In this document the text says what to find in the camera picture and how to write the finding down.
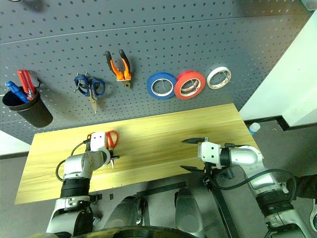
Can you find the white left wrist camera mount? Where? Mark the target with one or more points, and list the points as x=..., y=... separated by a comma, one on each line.
x=97, y=142

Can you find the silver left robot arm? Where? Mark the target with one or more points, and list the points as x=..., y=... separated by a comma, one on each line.
x=79, y=163

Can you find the black plastic cup holder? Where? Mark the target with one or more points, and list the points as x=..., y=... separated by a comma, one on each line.
x=34, y=114

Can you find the clear plastic box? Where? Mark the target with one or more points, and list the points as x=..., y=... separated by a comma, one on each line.
x=309, y=3

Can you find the person's dark trouser leg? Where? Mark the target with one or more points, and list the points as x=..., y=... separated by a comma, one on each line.
x=307, y=186

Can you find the dark round robot torso rim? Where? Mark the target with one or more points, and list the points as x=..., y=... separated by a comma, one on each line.
x=119, y=233

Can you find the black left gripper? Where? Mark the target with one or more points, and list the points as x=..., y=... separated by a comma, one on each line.
x=110, y=155

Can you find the wide red tape roll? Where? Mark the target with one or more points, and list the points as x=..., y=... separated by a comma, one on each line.
x=178, y=89

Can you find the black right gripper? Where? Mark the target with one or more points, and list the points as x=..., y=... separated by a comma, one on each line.
x=208, y=168

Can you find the person's black and white shoe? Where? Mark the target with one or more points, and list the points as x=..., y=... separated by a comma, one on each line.
x=314, y=213

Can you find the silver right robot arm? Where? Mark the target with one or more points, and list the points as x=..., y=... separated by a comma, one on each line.
x=244, y=155

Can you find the grey metal pegboard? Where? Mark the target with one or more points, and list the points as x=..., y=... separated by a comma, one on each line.
x=148, y=37

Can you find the dark rounded grey shape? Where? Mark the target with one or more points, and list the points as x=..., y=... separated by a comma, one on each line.
x=126, y=213
x=188, y=213

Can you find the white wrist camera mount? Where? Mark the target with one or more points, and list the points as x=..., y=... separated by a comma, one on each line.
x=210, y=153
x=97, y=142

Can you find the blue tape roll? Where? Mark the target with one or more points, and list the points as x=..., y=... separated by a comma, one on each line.
x=149, y=86

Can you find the white bottle with blue cap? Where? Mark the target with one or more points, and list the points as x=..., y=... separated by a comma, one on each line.
x=254, y=129

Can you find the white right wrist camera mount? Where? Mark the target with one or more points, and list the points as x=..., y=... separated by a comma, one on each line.
x=210, y=153

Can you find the orange and black pliers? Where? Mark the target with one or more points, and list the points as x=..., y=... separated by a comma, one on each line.
x=119, y=74

